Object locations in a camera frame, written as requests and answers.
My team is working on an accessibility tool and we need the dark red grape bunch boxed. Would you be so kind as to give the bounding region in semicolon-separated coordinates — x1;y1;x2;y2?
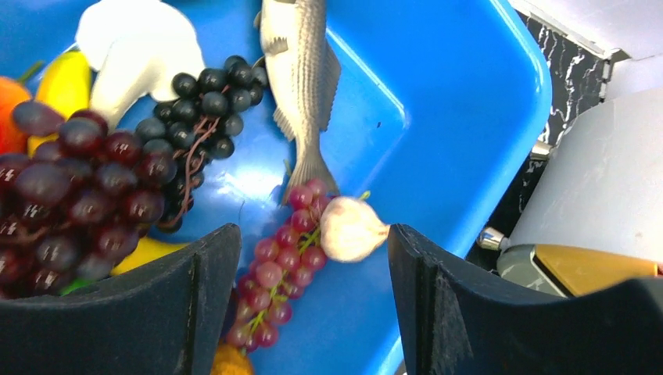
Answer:
1;100;183;300

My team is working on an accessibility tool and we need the white toy mushroom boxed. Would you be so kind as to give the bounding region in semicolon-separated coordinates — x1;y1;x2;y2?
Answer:
75;1;205;129

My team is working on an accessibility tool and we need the toy garlic bulb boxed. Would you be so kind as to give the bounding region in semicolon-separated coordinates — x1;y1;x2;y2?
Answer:
320;196;390;263

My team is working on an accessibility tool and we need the toy fish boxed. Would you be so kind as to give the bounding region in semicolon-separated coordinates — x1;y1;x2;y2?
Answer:
254;0;341;204

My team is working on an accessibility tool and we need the black grape bunch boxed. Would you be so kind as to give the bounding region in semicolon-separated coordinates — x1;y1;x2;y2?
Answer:
134;55;269;234

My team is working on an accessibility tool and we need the light red grape bunch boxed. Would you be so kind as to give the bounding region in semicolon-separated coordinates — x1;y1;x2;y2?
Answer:
223;179;330;353

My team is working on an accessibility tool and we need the yellow toy banana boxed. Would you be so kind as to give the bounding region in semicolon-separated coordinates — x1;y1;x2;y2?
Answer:
16;51;91;156

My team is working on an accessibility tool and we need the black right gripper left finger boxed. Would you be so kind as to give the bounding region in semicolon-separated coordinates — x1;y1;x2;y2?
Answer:
1;223;242;374

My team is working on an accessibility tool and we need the blue plastic bin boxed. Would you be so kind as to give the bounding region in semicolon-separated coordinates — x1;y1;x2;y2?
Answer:
0;0;554;375

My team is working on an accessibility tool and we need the round drawer cabinet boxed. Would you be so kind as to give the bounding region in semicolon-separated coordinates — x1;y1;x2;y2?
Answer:
477;88;662;298

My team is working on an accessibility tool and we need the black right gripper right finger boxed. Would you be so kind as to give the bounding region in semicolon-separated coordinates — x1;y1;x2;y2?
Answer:
388;224;662;374

